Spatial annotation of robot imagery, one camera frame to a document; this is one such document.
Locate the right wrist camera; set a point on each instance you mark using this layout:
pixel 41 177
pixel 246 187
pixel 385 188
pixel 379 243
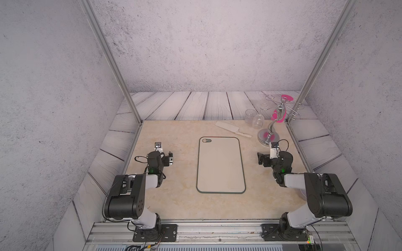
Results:
pixel 274 150

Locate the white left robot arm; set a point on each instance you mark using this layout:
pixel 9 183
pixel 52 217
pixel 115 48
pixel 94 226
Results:
pixel 125 201

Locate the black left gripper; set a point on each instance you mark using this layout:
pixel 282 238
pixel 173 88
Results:
pixel 166 161

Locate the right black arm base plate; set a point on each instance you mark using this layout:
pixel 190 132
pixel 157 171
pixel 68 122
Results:
pixel 276 232

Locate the aluminium frame post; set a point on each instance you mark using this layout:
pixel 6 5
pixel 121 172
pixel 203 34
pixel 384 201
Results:
pixel 90 14
pixel 332 39

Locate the white ceramic knife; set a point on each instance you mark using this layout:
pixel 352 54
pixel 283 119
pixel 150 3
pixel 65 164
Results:
pixel 232 128

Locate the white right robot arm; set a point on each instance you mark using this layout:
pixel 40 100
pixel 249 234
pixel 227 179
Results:
pixel 325 198

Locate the aluminium front rail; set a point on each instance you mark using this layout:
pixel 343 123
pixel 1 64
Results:
pixel 224 235

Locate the right aluminium frame post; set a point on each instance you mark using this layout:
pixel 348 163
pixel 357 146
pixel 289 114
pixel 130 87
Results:
pixel 332 39

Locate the chrome pink glass holder stand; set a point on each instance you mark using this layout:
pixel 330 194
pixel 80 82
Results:
pixel 285 109

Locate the clear drinking glass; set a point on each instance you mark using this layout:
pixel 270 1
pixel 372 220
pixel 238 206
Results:
pixel 249 116

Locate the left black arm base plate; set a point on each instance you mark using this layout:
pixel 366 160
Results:
pixel 161 232

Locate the white green-rimmed cutting board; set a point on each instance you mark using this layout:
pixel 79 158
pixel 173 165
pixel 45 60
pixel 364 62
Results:
pixel 220 169

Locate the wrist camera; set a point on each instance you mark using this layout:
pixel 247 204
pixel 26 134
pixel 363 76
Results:
pixel 158 145
pixel 274 150

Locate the clear wine glass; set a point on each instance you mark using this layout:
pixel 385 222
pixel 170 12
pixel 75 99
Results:
pixel 258 121

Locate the left aluminium frame post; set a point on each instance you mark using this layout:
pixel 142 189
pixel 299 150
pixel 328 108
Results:
pixel 90 14

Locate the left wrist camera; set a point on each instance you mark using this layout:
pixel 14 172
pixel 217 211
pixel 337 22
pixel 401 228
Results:
pixel 158 145

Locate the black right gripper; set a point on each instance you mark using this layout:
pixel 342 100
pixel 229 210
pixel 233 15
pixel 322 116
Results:
pixel 261 157

